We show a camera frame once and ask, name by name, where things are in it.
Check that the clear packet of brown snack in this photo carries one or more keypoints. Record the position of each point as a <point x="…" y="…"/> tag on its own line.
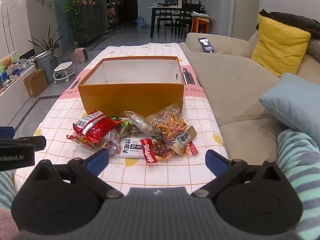
<point x="111" y="143"/>

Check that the small flat red packet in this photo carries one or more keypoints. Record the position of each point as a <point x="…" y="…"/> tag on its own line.
<point x="192" y="149"/>

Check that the red snack packet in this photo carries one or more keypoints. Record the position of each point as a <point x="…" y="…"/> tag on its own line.
<point x="97" y="127"/>

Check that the group of toys and figurines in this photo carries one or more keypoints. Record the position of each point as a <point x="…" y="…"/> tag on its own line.
<point x="12" y="68"/>

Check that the dark blanket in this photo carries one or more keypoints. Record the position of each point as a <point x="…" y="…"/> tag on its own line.
<point x="295" y="21"/>

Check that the climbing green plant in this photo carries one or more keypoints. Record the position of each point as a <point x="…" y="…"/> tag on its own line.
<point x="73" y="12"/>

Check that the beige snack packet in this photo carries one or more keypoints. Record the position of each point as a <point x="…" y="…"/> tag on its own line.
<point x="183" y="140"/>

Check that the houndstooth cushion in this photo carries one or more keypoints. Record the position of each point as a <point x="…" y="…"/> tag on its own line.
<point x="314" y="50"/>

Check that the grey trash bin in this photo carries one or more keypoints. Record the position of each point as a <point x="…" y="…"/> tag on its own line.
<point x="46" y="66"/>

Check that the dark dining table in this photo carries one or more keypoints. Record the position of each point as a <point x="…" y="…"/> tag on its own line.
<point x="165" y="8"/>

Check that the white rolling stool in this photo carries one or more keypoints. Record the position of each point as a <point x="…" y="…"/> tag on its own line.
<point x="64" y="71"/>

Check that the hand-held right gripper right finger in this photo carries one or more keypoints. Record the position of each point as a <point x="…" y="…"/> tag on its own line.
<point x="217" y="163"/>

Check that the white label spicy strip packet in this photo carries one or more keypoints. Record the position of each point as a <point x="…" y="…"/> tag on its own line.
<point x="130" y="150"/>

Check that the long leaf potted plant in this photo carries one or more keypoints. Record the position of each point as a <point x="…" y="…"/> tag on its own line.
<point x="47" y="43"/>

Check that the beige sofa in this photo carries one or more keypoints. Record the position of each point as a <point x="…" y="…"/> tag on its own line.
<point x="237" y="85"/>

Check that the pink heater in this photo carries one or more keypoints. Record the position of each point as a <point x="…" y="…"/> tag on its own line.
<point x="81" y="55"/>

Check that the blue water jug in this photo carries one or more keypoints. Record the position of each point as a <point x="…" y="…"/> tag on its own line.
<point x="140" y="22"/>

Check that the dark dining chair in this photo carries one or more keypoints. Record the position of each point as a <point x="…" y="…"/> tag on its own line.
<point x="183" y="22"/>
<point x="164" y="21"/>

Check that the clear packet of white balls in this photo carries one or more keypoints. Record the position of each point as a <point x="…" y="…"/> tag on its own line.
<point x="141" y="125"/>

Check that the brown cardboard box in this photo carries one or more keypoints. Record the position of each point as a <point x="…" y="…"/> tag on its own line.
<point x="35" y="82"/>

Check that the shelf with plush toys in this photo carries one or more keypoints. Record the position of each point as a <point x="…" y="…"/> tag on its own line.
<point x="113" y="13"/>

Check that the stack of papers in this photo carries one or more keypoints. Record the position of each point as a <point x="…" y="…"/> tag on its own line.
<point x="201" y="15"/>

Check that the yellow cushion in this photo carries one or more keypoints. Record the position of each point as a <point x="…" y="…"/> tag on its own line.
<point x="278" y="45"/>

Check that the person's left leg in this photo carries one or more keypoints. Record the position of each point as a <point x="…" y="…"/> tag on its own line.
<point x="7" y="190"/>

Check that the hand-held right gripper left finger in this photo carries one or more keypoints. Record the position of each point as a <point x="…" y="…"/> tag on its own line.
<point x="98" y="158"/>

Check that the green snack packet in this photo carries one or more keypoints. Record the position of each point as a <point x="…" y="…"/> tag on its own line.
<point x="128" y="127"/>

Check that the light blue cushion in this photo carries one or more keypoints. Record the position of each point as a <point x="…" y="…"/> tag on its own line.
<point x="295" y="102"/>

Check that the orange stool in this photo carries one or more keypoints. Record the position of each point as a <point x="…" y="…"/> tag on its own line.
<point x="200" y="23"/>

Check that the grey cabinet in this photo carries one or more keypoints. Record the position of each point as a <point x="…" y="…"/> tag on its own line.
<point x="93" y="22"/>

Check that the smartphone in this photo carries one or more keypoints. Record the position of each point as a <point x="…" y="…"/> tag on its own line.
<point x="206" y="44"/>

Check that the person's right leg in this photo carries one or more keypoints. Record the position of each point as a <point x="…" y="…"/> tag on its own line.
<point x="300" y="170"/>

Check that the clear packet of nuts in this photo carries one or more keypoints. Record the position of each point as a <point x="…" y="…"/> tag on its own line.
<point x="170" y="125"/>

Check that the person's leg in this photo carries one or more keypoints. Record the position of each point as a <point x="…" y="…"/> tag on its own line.
<point x="300" y="170"/>
<point x="7" y="190"/>

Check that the orange cardboard box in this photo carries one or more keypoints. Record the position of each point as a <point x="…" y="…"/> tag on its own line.
<point x="130" y="97"/>

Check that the pink fuzzy cloth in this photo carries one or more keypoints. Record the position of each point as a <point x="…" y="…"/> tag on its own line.
<point x="7" y="223"/>

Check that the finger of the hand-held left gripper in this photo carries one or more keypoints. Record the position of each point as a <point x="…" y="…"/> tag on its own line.
<point x="6" y="131"/>
<point x="27" y="143"/>

